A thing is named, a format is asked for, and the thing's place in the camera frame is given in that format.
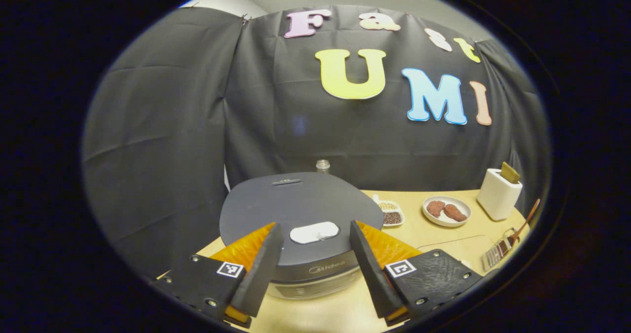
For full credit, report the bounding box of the white round plate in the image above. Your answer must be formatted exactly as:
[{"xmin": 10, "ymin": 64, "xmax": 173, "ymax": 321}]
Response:
[{"xmin": 422, "ymin": 196, "xmax": 472, "ymax": 227}]

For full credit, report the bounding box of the light wooden utensil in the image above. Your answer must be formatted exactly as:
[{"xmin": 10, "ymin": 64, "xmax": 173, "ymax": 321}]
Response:
[{"xmin": 501, "ymin": 162, "xmax": 521, "ymax": 185}]

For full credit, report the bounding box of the white divided dish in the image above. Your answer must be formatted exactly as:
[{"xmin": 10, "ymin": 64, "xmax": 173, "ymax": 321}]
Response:
[{"xmin": 372, "ymin": 194, "xmax": 405, "ymax": 228}]

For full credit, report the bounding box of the dark grey rice cooker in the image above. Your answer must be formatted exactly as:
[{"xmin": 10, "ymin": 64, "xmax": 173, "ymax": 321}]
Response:
[{"xmin": 219, "ymin": 172, "xmax": 384, "ymax": 300}]

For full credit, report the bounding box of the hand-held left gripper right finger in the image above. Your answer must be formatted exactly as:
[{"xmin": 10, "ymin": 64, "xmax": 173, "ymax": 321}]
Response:
[{"xmin": 349, "ymin": 220, "xmax": 484, "ymax": 327}]

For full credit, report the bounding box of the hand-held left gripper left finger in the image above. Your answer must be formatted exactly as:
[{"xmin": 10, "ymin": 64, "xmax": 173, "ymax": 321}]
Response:
[{"xmin": 150, "ymin": 222, "xmax": 285, "ymax": 329}]

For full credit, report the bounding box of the white chopstick holder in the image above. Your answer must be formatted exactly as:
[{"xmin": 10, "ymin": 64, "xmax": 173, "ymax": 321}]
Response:
[{"xmin": 477, "ymin": 168, "xmax": 523, "ymax": 221}]

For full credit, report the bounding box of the red-brown wooden spoon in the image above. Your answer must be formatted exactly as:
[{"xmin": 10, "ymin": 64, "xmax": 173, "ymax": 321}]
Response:
[{"xmin": 498, "ymin": 199, "xmax": 541, "ymax": 258}]

